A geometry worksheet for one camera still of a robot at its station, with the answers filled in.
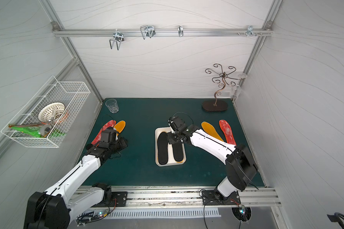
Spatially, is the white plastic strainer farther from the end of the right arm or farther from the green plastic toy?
A: the end of the right arm

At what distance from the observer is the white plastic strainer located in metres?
0.65

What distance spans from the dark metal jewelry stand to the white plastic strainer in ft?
2.76

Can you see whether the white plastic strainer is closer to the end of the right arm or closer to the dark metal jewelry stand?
the end of the right arm

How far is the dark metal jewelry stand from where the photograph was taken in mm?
907

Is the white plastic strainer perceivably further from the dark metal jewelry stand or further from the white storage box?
the dark metal jewelry stand
